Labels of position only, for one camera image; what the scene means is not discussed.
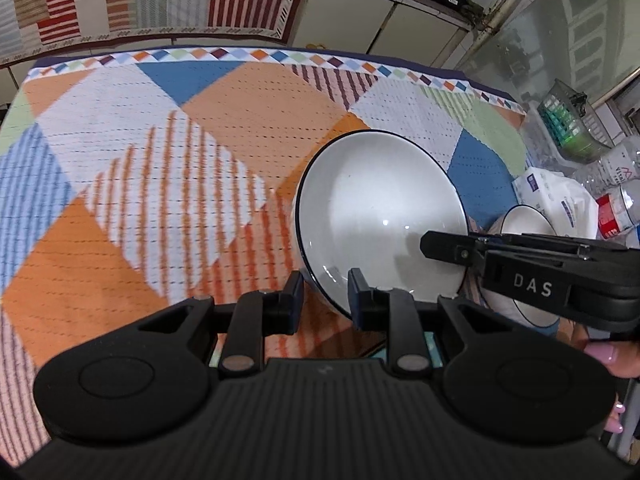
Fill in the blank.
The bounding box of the patchwork checked tablecloth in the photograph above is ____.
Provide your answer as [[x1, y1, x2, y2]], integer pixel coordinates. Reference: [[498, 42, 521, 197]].
[[0, 46, 531, 466]]

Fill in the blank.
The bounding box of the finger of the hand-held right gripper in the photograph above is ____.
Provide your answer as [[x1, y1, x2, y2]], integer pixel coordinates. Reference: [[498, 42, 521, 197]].
[[420, 231, 626, 267]]

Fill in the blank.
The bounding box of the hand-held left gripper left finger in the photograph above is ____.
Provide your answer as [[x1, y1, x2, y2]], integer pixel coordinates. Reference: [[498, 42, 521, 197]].
[[137, 270, 306, 380]]

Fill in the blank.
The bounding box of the white base cabinet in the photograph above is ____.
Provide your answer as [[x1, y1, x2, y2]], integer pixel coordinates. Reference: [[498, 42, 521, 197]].
[[287, 0, 481, 68]]

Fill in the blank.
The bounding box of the green plastic basket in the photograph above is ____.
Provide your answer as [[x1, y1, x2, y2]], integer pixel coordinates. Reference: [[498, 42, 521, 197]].
[[537, 80, 613, 163]]

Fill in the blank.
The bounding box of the white bowl with dark rim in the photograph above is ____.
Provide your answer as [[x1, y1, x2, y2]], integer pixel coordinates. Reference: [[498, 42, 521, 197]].
[[482, 206, 563, 331], [291, 130, 471, 318]]

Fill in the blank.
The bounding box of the white tissue pack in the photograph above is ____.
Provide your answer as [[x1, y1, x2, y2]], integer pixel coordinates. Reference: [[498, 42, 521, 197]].
[[511, 166, 601, 241]]

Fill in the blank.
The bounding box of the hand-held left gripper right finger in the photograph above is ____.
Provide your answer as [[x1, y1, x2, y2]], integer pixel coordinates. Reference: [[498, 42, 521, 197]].
[[348, 269, 511, 380]]

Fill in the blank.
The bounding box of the person's right hand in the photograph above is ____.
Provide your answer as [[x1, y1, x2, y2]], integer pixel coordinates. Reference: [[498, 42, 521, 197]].
[[587, 340, 640, 433]]

